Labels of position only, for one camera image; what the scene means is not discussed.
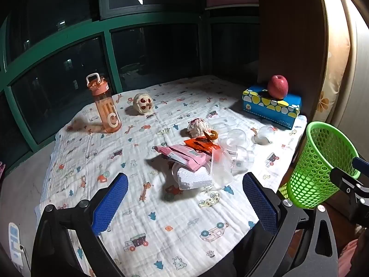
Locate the clear plastic cup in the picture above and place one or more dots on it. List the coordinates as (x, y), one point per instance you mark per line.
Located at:
(220, 168)
(243, 160)

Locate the blue spotted tissue box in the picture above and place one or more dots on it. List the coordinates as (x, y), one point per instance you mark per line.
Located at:
(268, 108)

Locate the brown wooden panel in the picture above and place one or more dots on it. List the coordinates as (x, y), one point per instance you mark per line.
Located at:
(291, 34)

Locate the orange transparent water bottle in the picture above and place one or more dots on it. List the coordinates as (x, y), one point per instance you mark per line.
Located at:
(107, 106)

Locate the cream toy with red spots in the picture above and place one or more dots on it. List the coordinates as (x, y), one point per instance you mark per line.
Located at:
(142, 104)

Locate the cream flower print pillow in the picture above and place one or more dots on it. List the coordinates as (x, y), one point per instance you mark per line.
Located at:
(338, 72)

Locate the pink floral clothing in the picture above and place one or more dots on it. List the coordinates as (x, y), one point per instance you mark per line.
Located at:
(350, 258)

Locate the pink snack wrapper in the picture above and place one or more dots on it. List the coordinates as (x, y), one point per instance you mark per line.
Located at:
(184, 155)

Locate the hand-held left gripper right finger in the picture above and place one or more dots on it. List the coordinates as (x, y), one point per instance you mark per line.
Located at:
(259, 205)

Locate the white foam block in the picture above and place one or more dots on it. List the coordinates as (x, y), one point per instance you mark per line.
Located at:
(194, 179)

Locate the crumpled white paper ball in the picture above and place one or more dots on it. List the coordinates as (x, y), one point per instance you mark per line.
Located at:
(197, 127)

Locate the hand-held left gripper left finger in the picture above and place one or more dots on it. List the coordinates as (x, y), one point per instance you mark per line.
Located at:
(111, 202)

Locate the clear dome lid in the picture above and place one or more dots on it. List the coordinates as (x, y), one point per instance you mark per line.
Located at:
(263, 137)

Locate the white power strip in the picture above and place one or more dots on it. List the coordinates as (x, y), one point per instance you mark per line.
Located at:
(15, 242)

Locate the white round plastic lid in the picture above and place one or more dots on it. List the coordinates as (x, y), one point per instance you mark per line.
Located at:
(174, 173)

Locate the orange snack wrapper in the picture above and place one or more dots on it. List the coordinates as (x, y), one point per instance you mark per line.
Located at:
(201, 145)

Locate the red apple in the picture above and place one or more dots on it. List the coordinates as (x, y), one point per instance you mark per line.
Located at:
(277, 87)

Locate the green mesh plastic basket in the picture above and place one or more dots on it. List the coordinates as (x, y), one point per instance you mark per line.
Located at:
(314, 167)

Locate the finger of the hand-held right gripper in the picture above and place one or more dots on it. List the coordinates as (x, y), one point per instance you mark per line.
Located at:
(361, 166)
(346, 180)

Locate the green window frame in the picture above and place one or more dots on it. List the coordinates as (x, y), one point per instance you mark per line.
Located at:
(107, 39)

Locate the orange peel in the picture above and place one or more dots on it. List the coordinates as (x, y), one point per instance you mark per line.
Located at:
(213, 135)

